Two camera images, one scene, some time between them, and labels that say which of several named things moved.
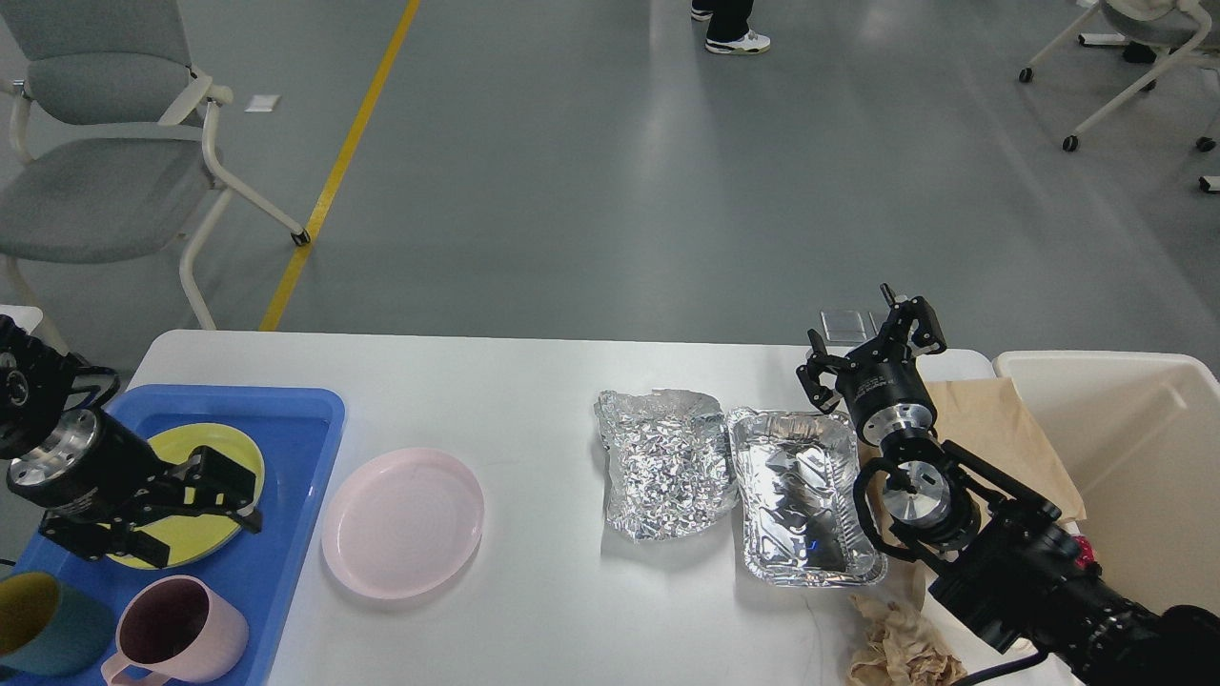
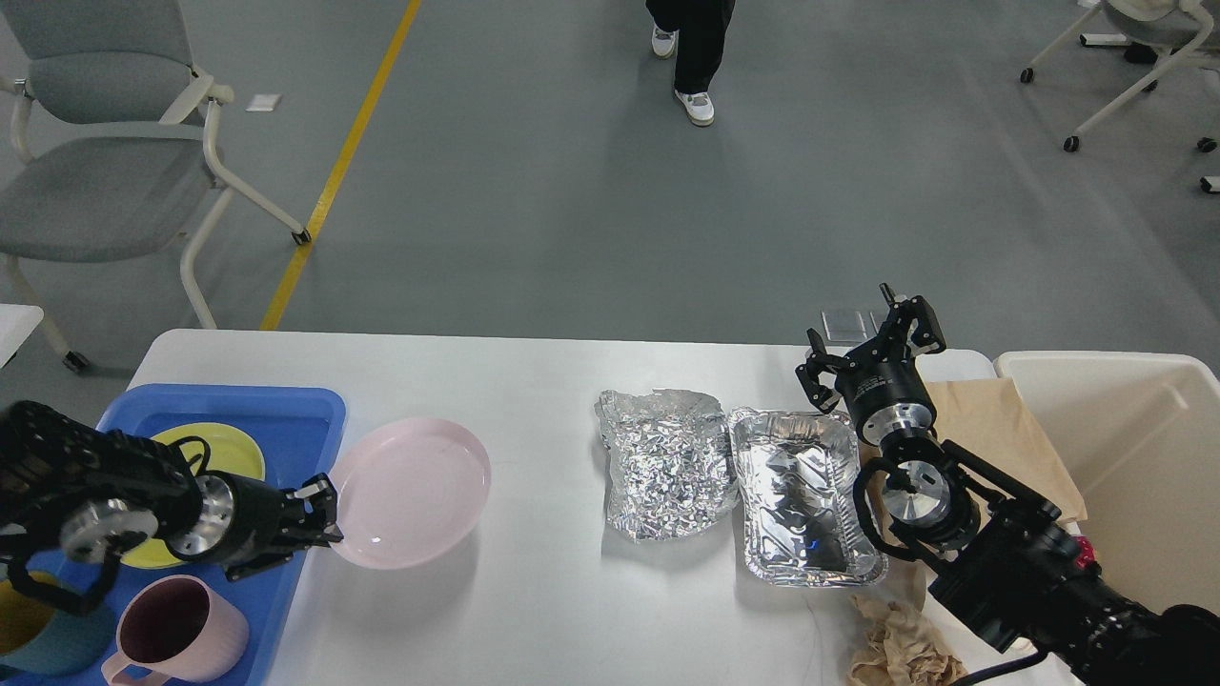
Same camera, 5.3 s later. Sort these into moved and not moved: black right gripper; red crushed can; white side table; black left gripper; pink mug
Moved: black left gripper
Not moved: black right gripper; pink mug; white side table; red crushed can
